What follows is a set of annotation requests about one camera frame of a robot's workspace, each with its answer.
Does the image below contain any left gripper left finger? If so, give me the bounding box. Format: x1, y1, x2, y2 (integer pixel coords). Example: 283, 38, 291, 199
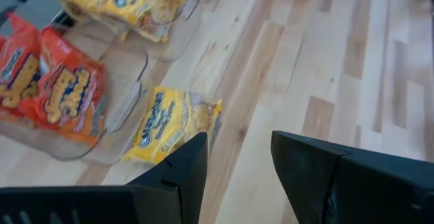
0, 131, 209, 224

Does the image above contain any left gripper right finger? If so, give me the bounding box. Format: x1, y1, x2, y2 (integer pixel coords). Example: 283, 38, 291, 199
270, 130, 434, 224

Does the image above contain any red Savory Noodles pack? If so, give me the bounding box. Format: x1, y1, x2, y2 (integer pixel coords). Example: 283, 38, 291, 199
18, 26, 107, 145
0, 12, 42, 115

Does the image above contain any black aluminium frame rail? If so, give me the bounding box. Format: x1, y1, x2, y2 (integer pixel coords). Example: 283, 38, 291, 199
50, 9, 76, 29

